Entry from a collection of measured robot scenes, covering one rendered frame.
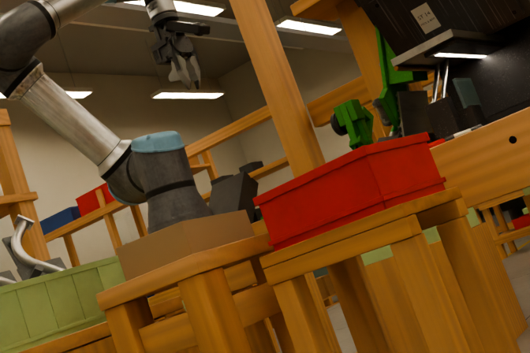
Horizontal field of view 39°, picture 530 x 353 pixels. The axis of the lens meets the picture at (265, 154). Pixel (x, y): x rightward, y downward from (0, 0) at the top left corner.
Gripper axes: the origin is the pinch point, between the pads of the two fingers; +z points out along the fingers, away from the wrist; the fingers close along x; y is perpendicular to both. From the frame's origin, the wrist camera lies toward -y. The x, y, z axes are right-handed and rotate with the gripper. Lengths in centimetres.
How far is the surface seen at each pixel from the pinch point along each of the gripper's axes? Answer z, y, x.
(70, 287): 38, 48, 20
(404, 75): 17, -43, -29
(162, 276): 46, -9, 41
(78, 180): -161, 707, -549
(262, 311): 60, -17, 24
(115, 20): -193, 305, -302
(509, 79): 28, -62, -45
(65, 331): 49, 48, 25
